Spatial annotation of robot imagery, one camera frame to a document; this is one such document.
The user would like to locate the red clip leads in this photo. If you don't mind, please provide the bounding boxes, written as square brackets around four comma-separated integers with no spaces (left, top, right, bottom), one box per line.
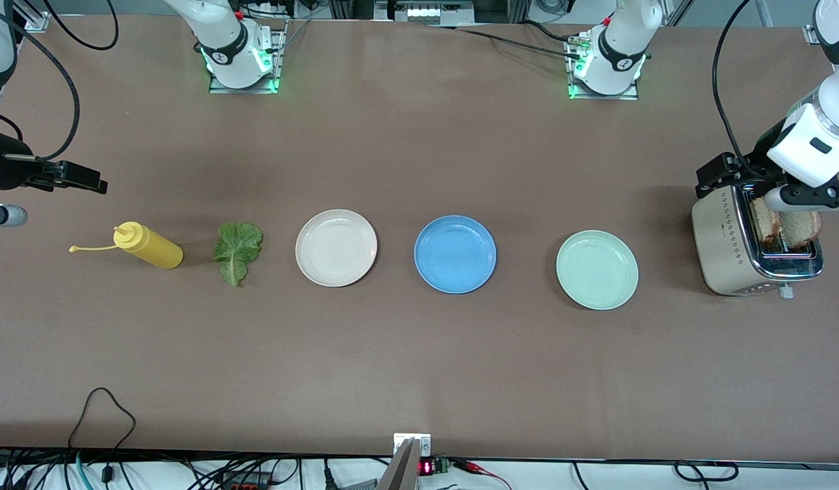
[453,459,512,490]

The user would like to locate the green lettuce leaf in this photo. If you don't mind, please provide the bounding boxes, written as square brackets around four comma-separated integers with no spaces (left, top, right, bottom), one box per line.
[212,221,264,288]

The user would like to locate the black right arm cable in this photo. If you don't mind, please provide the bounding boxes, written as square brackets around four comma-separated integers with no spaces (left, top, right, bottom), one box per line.
[0,0,119,164]

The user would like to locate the lit electronics unit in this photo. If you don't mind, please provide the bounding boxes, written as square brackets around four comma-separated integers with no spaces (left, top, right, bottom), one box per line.
[375,0,476,25]

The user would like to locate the coiled black cable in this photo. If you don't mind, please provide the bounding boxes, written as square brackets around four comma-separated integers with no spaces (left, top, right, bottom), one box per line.
[674,461,740,483]

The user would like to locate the pale green plate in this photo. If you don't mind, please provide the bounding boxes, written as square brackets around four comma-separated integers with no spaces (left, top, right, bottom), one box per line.
[556,230,640,311]

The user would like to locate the thin black looped cable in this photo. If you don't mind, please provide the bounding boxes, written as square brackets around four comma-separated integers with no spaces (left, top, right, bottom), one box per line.
[68,387,136,485]

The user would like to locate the white plate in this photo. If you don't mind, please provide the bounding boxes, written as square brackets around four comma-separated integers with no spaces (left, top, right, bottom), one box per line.
[295,209,378,287]

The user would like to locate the black cable to arm base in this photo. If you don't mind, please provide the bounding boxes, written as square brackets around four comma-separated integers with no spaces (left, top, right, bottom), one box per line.
[433,22,585,59]

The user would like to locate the beige chrome toaster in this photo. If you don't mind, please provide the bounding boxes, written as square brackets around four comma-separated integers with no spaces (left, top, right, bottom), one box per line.
[691,185,825,300]

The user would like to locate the blue plate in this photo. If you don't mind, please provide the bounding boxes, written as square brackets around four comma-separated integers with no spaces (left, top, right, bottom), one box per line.
[414,215,497,295]

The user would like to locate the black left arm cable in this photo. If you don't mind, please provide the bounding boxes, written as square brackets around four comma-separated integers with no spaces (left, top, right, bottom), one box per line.
[712,0,767,179]

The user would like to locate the yellow squeeze bottle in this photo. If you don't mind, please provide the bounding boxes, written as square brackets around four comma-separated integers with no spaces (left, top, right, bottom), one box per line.
[69,221,184,270]

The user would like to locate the toasted bread slice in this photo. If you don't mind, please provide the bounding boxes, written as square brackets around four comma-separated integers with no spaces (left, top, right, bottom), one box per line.
[751,197,783,246]
[778,209,823,250]

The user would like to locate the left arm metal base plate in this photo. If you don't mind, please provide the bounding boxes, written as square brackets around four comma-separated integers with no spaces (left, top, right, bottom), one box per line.
[567,37,640,101]

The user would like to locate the aluminium camera mount post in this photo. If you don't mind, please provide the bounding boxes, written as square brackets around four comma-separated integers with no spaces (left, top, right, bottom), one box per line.
[377,434,432,490]

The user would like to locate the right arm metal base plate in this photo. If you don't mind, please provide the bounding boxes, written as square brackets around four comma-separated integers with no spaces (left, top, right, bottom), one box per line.
[208,20,282,95]

